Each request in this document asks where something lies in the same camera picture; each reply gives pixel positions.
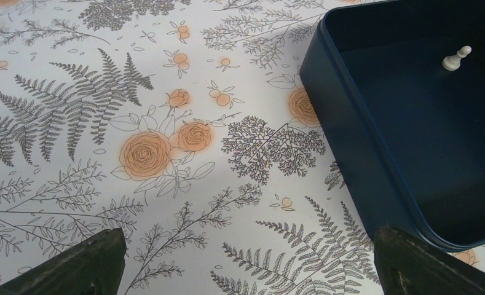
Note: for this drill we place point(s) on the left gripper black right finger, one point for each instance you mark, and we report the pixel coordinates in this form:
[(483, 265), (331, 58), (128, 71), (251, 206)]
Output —
[(408, 265)]

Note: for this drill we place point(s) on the dark blue piece tray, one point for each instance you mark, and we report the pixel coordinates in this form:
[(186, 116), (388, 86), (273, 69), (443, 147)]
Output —
[(408, 135)]

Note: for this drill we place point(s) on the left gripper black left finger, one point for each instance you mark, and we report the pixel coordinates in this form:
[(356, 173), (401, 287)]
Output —
[(93, 266)]

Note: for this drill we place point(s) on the floral patterned table mat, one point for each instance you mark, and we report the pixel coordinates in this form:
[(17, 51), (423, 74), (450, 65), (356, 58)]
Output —
[(185, 124)]

